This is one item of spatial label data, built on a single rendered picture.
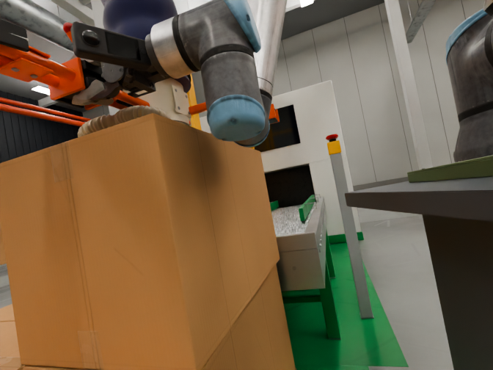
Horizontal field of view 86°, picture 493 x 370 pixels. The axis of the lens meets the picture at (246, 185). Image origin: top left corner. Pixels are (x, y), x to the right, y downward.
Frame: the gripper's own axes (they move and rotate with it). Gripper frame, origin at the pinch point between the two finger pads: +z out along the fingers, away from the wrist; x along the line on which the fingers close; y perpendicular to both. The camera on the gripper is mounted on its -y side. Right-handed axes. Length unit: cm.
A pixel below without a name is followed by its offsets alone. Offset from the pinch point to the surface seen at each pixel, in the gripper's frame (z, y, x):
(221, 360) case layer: -20, 3, -55
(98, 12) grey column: 105, 129, 135
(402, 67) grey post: -158, 344, 97
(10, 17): 455, 303, 367
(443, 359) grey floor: -75, 84, -107
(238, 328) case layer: -20, 12, -55
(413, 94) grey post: -165, 344, 60
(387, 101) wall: -277, 941, 191
